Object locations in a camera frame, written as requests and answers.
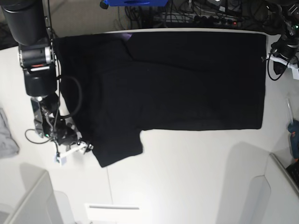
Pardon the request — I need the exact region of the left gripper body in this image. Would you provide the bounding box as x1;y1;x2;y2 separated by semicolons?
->
262;38;299;75

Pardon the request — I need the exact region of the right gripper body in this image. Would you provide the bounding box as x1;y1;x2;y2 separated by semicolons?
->
53;121;93;154

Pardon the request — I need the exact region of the black T-shirt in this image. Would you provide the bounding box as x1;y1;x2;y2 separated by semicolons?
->
54;32;266;167

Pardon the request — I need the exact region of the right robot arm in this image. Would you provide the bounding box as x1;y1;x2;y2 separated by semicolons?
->
0;0;93;153

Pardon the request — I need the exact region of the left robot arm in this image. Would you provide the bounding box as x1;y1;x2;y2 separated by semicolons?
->
266;0;299;81

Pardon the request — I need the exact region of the grey cloth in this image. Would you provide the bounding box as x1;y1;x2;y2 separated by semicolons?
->
0;108;20;159

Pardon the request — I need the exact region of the blue glue gun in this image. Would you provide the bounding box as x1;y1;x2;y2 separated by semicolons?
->
284;98;299;161

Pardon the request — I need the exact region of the white power strip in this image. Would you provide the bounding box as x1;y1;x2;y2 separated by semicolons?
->
152;13;240;27

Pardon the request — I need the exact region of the black keyboard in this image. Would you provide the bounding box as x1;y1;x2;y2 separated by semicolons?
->
286;162;299;187

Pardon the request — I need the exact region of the blue box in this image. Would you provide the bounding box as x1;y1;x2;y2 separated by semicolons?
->
100;0;168;9

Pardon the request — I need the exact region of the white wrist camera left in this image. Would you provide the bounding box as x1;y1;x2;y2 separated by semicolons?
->
291;68;299;80

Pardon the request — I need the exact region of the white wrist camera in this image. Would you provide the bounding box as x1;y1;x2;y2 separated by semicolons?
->
54;152;67;166
291;68;299;80

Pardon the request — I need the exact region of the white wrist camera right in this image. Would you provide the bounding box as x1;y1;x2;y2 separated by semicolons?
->
54;152;67;166

